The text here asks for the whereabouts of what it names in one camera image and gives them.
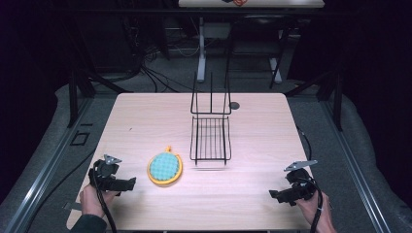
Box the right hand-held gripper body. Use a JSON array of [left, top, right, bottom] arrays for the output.
[[277, 159, 319, 207]]

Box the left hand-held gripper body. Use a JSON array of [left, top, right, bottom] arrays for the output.
[[87, 153, 131, 197]]

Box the person's left hand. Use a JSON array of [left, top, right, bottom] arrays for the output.
[[79, 183, 121, 218]]

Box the person's right hand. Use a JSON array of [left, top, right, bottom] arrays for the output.
[[294, 190, 334, 228]]

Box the round teal yellow-rimmed pot holder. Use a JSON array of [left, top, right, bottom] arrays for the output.
[[147, 146, 184, 187]]

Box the grey tape strip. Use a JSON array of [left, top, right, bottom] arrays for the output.
[[62, 201, 83, 212]]

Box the black metal stand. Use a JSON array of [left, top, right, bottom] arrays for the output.
[[62, 18, 134, 129], [284, 69, 345, 132]]

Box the white background table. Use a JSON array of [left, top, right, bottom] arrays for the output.
[[178, 0, 326, 89]]

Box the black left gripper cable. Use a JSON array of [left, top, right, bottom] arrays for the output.
[[91, 168, 119, 233]]

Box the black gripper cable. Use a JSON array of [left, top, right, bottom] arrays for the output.
[[91, 168, 119, 233], [294, 125, 325, 233]]

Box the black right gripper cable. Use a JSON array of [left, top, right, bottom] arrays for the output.
[[294, 125, 325, 233]]

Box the black floor cable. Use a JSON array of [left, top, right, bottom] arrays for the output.
[[24, 147, 98, 233]]

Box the aluminium floor rail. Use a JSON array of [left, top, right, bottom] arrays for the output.
[[319, 98, 393, 233], [2, 96, 95, 233]]

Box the black wire rack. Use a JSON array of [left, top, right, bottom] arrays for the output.
[[189, 71, 233, 166]]

